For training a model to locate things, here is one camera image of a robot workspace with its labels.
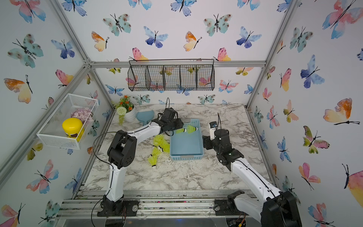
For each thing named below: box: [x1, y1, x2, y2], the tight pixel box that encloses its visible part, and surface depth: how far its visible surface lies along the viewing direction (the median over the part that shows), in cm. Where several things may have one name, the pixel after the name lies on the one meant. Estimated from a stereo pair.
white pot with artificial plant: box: [111, 94, 136, 126], surface depth 104 cm
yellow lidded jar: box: [61, 117, 85, 142], surface depth 65 cm
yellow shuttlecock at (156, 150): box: [150, 145, 164, 158], surface depth 95 cm
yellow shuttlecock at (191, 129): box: [187, 124, 199, 134], surface depth 105 cm
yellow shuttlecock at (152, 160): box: [147, 154, 158, 168], surface depth 90 cm
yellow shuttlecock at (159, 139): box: [153, 134, 166, 147], surface depth 98 cm
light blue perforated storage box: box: [170, 118, 204, 161], surface depth 102 cm
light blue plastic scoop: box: [136, 110, 155, 126], surface depth 117 cm
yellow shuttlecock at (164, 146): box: [157, 140, 171, 154], surface depth 95 cm
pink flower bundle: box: [70, 107, 95, 124], surface depth 70 cm
